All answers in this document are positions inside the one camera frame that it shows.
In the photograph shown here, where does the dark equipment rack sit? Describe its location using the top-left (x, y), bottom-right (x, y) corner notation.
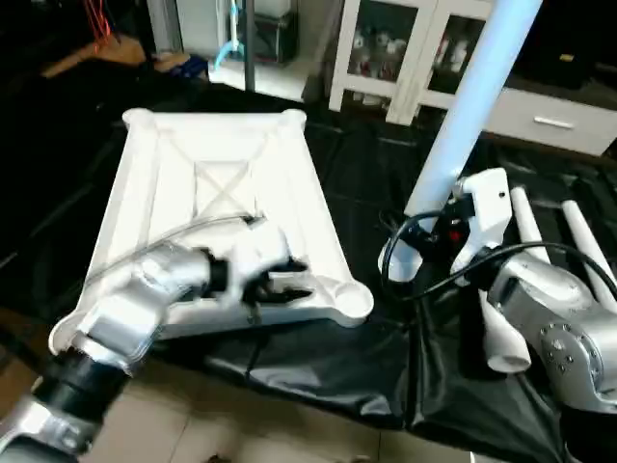
top-left (256, 10), bottom-right (300, 64)

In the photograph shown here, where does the red wire bundle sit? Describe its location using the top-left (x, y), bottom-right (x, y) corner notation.
top-left (82, 0), bottom-right (112, 44)

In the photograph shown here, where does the white plastic table top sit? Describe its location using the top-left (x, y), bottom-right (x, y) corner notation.
top-left (48, 108), bottom-right (376, 354)

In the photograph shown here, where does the white plastic table leg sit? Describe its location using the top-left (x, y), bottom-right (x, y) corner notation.
top-left (561, 200), bottom-right (617, 310)
top-left (478, 187), bottom-right (543, 373)
top-left (377, 0), bottom-right (544, 284)

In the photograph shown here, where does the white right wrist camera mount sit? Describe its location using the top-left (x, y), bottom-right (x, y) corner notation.
top-left (447, 168), bottom-right (510, 274)

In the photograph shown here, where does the white drawer unit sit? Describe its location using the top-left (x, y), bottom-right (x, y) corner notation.
top-left (487, 87), bottom-right (617, 157)

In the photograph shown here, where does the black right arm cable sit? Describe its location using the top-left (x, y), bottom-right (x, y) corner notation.
top-left (379, 210), bottom-right (617, 310)

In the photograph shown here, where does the black work mat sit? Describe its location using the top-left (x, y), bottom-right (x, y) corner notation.
top-left (0, 63), bottom-right (617, 459)

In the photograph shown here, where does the light blue plastic item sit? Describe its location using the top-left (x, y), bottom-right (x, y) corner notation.
top-left (214, 0), bottom-right (247, 73)

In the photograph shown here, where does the grey metal pole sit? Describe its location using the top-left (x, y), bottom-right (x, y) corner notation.
top-left (242, 0), bottom-right (257, 95)

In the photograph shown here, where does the blue flat box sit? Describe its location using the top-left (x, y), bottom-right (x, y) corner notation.
top-left (154, 53), bottom-right (208, 78)

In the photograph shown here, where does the white glass door cabinet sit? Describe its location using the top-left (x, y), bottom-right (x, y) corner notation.
top-left (330, 0), bottom-right (502, 126)

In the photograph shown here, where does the brown wooden board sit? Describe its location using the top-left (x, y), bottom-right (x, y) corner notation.
top-left (43, 37), bottom-right (150, 80)

